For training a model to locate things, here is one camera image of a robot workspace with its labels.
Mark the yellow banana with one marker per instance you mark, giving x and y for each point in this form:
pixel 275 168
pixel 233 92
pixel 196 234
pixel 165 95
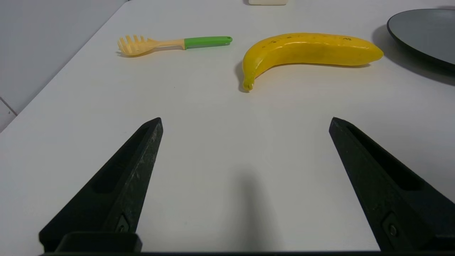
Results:
pixel 309 51

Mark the white soap bar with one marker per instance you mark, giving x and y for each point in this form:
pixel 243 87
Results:
pixel 267 1

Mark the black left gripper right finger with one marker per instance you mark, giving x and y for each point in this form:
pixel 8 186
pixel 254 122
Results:
pixel 387 192

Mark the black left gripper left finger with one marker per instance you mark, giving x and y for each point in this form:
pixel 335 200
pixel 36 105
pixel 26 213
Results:
pixel 117 192

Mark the gray round plate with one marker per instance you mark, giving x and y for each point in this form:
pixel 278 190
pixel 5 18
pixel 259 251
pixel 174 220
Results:
pixel 426 33

